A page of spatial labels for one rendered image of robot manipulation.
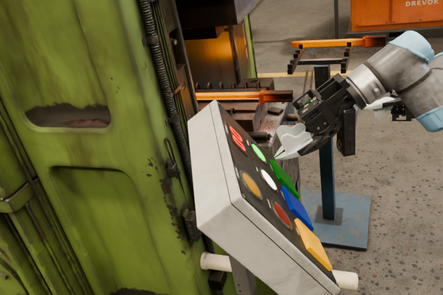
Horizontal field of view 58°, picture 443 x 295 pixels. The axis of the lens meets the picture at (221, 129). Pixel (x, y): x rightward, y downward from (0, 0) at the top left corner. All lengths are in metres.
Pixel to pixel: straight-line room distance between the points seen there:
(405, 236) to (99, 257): 1.45
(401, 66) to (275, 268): 0.44
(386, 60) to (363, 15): 3.92
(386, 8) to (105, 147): 4.00
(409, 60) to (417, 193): 1.72
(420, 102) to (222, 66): 0.89
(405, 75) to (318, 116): 0.18
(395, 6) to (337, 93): 3.93
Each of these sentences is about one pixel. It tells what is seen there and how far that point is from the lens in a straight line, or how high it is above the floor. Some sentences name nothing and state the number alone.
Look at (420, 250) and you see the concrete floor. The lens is 2.18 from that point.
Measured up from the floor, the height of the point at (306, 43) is 0.94.
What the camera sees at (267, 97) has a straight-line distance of 1.30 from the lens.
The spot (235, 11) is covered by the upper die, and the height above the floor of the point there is 1.31.
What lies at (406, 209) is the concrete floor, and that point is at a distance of 2.38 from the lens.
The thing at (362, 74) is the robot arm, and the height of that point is 1.23.
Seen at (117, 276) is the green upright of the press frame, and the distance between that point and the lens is 1.54.
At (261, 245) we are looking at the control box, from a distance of 0.63.
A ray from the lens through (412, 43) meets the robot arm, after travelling 0.84.
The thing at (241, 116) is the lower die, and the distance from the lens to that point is 1.24.
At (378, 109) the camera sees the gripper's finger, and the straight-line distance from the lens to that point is 1.22.
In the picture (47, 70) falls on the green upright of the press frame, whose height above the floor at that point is 1.27.
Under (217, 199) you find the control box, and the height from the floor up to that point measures 1.18.
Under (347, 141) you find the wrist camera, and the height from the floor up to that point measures 1.09.
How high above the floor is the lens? 1.55
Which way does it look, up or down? 29 degrees down
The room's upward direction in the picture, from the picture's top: 11 degrees counter-clockwise
